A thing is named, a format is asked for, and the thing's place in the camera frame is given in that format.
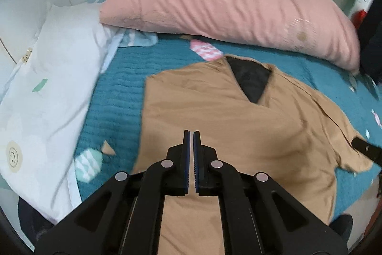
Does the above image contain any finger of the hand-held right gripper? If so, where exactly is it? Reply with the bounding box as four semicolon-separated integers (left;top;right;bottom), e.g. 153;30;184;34
351;138;382;166

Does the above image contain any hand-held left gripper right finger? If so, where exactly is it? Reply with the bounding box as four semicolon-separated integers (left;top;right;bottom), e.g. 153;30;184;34
193;130;349;255

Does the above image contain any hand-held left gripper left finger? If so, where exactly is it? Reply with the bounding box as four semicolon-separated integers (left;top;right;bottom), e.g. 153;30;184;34
35;130;191;255

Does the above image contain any tan shirt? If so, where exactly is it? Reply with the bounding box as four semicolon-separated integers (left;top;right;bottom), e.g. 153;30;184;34
131;54;373;255

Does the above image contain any person's leg in dark trousers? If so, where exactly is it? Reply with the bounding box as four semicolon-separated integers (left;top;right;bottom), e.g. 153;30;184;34
328;215;354;242

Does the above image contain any teal quilted bed cover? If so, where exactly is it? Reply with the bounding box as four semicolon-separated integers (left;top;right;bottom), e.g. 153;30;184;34
72;34;382;222

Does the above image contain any blue striped pillow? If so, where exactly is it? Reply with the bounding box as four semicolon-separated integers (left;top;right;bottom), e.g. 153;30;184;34
86;0;159;48

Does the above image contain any white printed pillow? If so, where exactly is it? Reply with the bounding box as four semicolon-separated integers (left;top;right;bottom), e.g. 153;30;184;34
0;2;126;224

